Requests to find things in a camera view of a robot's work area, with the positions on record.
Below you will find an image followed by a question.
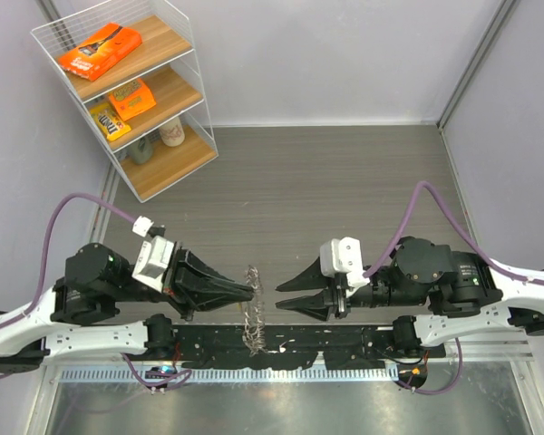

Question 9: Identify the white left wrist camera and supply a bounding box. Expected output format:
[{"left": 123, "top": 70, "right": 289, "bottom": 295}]
[{"left": 131, "top": 216, "right": 175, "bottom": 293}]

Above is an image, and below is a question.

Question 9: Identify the grey green cup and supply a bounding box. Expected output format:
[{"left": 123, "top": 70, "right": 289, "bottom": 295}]
[{"left": 127, "top": 136, "right": 154, "bottom": 165}]

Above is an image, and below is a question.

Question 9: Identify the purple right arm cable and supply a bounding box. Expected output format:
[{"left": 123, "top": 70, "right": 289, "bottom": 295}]
[{"left": 362, "top": 180, "right": 544, "bottom": 285}]

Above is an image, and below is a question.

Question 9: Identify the white patterned cup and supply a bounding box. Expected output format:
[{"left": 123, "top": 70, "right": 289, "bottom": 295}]
[{"left": 159, "top": 117, "right": 185, "bottom": 148}]

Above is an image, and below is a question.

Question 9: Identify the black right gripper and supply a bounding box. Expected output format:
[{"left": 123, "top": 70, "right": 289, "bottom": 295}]
[{"left": 277, "top": 252, "right": 427, "bottom": 321}]

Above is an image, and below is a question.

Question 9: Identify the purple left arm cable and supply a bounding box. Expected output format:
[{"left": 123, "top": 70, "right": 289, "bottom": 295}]
[{"left": 0, "top": 193, "right": 140, "bottom": 384}]

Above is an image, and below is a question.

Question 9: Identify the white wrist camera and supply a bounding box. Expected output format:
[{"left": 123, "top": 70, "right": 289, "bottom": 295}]
[
  {"left": 131, "top": 216, "right": 175, "bottom": 293},
  {"left": 319, "top": 237, "right": 370, "bottom": 293}
]

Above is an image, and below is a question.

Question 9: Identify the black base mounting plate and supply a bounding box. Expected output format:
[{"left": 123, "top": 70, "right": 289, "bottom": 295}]
[{"left": 132, "top": 324, "right": 446, "bottom": 371}]

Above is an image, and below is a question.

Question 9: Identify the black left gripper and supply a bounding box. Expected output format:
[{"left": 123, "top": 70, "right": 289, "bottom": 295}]
[{"left": 112, "top": 240, "right": 257, "bottom": 321}]

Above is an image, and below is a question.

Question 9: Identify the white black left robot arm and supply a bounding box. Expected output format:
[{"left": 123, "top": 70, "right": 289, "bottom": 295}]
[{"left": 0, "top": 237, "right": 254, "bottom": 375}]

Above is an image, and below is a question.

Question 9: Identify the small orange candy bag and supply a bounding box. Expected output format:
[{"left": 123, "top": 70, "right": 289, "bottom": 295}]
[{"left": 107, "top": 78, "right": 157, "bottom": 121}]

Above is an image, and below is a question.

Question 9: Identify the yellow candy bag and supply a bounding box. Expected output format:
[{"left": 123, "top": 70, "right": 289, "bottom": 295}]
[{"left": 89, "top": 101, "right": 131, "bottom": 141}]

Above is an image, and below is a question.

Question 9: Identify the white slotted cable duct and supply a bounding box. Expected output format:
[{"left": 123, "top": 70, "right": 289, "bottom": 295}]
[{"left": 59, "top": 364, "right": 398, "bottom": 383}]

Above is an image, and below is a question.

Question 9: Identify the large orange candy bag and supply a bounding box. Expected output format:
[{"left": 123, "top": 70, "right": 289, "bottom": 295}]
[{"left": 58, "top": 23, "right": 142, "bottom": 82}]

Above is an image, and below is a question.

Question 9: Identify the white wire wooden shelf rack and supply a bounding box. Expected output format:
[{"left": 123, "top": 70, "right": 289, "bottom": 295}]
[{"left": 31, "top": 1, "right": 219, "bottom": 203}]

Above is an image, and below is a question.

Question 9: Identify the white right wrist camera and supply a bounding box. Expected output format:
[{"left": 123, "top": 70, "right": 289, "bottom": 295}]
[{"left": 319, "top": 237, "right": 370, "bottom": 293}]

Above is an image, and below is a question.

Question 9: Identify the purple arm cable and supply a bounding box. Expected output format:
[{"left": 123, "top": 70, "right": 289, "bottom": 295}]
[
  {"left": 0, "top": 193, "right": 140, "bottom": 384},
  {"left": 362, "top": 180, "right": 544, "bottom": 285}
]

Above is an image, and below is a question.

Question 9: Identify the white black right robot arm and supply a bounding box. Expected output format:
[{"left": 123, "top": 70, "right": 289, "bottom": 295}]
[{"left": 276, "top": 237, "right": 544, "bottom": 357}]

